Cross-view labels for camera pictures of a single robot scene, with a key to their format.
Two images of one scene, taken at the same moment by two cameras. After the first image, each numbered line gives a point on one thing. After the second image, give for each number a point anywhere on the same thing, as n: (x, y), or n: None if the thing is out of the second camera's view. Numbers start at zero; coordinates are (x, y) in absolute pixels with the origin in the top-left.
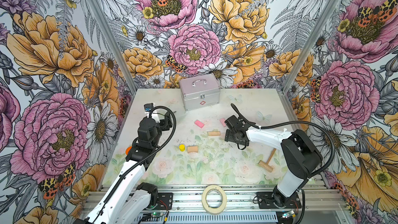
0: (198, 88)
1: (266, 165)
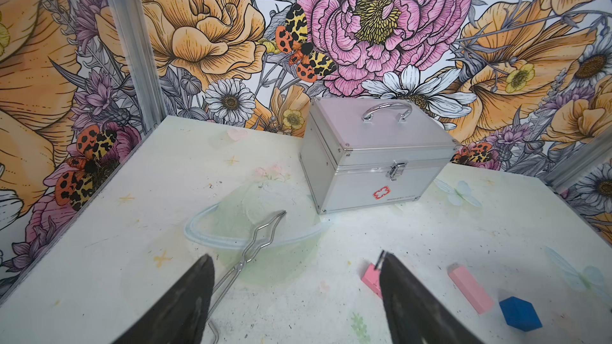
0: (363, 152)
1: None
